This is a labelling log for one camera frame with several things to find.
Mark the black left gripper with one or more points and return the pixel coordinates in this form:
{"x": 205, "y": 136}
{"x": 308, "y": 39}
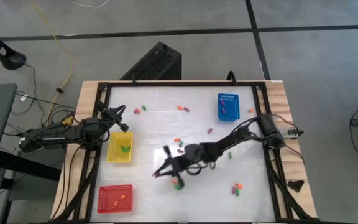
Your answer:
{"x": 107, "y": 115}

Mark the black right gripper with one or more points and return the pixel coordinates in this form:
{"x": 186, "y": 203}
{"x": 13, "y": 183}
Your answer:
{"x": 179, "y": 164}

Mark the green alien head toy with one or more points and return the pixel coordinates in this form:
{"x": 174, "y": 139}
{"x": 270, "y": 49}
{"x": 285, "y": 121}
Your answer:
{"x": 124, "y": 149}

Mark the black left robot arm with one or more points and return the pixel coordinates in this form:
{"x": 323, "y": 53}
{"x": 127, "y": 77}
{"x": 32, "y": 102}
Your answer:
{"x": 51, "y": 137}

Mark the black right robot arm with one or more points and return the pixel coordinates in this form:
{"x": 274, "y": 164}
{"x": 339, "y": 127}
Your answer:
{"x": 228, "y": 140}

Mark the green segmented toy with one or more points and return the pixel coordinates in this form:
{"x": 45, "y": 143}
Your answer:
{"x": 181, "y": 144}
{"x": 237, "y": 192}
{"x": 144, "y": 108}
{"x": 229, "y": 155}
{"x": 212, "y": 166}
{"x": 176, "y": 187}

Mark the yellow plastic basket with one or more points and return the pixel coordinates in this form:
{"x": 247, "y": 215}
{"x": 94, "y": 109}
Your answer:
{"x": 117, "y": 149}

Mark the black computer tower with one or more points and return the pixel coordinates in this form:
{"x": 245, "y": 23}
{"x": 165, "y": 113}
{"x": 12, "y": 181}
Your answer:
{"x": 154, "y": 62}

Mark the red plastic basket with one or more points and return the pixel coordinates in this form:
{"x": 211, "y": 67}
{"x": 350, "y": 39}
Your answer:
{"x": 107, "y": 199}

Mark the blue plastic basket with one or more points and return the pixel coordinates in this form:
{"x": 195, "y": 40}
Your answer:
{"x": 228, "y": 107}

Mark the black stand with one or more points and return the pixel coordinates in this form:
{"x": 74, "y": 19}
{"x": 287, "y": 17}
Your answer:
{"x": 11, "y": 59}

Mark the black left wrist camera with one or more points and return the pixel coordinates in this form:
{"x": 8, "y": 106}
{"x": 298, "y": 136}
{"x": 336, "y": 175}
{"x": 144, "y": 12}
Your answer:
{"x": 124, "y": 127}

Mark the black triangular bracket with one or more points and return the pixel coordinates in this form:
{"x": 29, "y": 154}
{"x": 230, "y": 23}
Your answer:
{"x": 296, "y": 185}

